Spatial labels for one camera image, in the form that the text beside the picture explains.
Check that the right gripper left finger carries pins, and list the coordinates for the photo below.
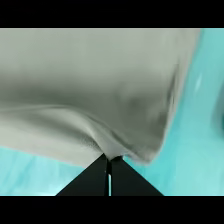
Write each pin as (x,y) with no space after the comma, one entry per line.
(91,181)

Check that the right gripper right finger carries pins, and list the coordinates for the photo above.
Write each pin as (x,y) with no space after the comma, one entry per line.
(130,181)

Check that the grey shirt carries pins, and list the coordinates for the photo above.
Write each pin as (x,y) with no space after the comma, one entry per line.
(93,90)

